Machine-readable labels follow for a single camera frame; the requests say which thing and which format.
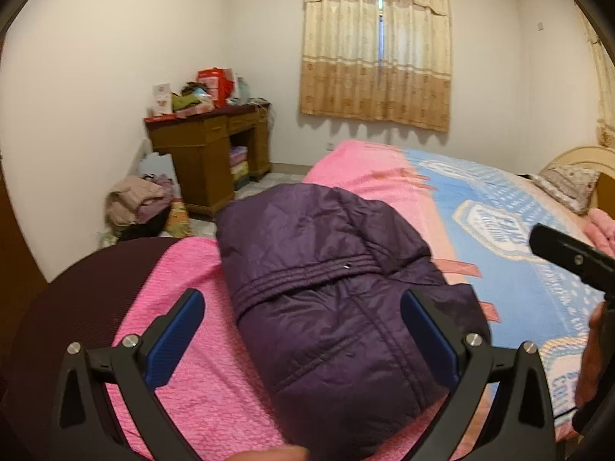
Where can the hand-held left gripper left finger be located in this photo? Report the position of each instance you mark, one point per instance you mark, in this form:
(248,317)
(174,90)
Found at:
(175,336)

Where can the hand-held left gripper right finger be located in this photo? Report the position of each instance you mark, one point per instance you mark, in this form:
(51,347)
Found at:
(430,341)

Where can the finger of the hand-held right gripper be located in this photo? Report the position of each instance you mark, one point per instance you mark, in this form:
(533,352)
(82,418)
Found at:
(567,252)

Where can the purple quilted jacket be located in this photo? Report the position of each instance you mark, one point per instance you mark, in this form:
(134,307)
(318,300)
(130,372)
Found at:
(326,307)

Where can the pile of beige clothes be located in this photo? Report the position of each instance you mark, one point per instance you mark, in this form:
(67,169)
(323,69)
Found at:
(134,201)

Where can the person's right hand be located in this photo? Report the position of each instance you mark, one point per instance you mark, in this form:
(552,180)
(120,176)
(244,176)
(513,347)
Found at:
(592,355)

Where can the person's left hand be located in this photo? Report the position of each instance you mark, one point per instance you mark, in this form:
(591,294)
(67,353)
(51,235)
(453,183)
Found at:
(274,455)

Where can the pink and blue bed blanket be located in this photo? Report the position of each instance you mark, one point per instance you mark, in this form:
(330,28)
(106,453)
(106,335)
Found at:
(202,360)

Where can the folded pink quilt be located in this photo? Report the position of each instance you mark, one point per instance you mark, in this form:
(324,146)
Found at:
(605,225)

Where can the grey patterned pillow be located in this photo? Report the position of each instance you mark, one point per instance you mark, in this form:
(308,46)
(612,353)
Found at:
(567,185)

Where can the cream wooden headboard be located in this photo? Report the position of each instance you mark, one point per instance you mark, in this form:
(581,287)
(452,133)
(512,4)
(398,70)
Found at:
(591,156)

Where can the yellow patterned bag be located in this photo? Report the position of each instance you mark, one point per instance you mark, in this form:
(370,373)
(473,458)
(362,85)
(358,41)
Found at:
(178,218)

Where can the beige patterned window curtain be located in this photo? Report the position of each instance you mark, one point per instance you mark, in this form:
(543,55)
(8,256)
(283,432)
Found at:
(606,81)
(374,57)

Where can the white bag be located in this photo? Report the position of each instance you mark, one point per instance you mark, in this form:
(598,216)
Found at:
(156,161)

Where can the brown wooden door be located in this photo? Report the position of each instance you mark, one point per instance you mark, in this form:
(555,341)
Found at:
(14,259)

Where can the stacked pastel boxes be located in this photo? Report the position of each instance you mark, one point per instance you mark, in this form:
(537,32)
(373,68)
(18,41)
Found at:
(239,165)

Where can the brown wooden desk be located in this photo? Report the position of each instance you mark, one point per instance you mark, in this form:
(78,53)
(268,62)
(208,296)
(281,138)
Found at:
(197,153)

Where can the green cloth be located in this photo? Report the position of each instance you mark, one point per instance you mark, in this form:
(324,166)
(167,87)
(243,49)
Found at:
(190,102)

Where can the white printed card box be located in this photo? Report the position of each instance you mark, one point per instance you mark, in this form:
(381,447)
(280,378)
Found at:
(162,98)

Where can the red gift box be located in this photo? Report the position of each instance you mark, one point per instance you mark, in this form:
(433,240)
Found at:
(216,84)

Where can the pale blue bag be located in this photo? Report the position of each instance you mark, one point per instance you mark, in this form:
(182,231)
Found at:
(243,87)

